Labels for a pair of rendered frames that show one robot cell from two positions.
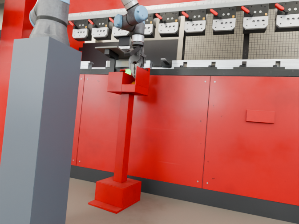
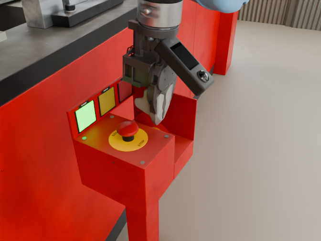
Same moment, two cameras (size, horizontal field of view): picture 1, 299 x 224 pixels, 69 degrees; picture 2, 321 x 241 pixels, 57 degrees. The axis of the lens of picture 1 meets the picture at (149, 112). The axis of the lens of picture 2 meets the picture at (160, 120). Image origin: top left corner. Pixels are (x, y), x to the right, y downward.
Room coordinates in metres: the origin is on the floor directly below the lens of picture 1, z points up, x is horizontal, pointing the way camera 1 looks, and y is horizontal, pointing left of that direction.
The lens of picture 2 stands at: (1.28, 0.62, 1.12)
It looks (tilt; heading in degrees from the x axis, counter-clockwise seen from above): 35 degrees down; 273
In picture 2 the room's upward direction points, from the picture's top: straight up
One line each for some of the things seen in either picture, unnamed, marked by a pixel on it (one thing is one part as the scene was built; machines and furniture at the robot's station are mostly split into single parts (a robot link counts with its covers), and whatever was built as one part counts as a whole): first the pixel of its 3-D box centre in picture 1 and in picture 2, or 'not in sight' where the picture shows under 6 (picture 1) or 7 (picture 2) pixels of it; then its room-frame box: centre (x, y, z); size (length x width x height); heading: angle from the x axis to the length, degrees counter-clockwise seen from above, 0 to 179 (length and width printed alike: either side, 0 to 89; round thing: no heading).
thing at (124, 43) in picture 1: (124, 42); not in sight; (1.78, 0.25, 1.13); 0.10 x 0.02 x 0.10; 71
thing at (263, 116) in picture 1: (260, 116); not in sight; (1.30, -0.66, 0.59); 0.15 x 0.02 x 0.07; 71
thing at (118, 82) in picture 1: (129, 79); (138, 136); (1.35, 0.14, 0.75); 0.20 x 0.16 x 0.18; 62
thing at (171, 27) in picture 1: (169, 24); not in sight; (1.66, -0.10, 1.26); 0.15 x 0.09 x 0.17; 71
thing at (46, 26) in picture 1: (50, 34); not in sight; (0.88, 0.43, 0.82); 0.15 x 0.15 x 0.10
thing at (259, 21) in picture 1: (255, 18); not in sight; (1.46, -0.67, 1.26); 0.15 x 0.09 x 0.17; 71
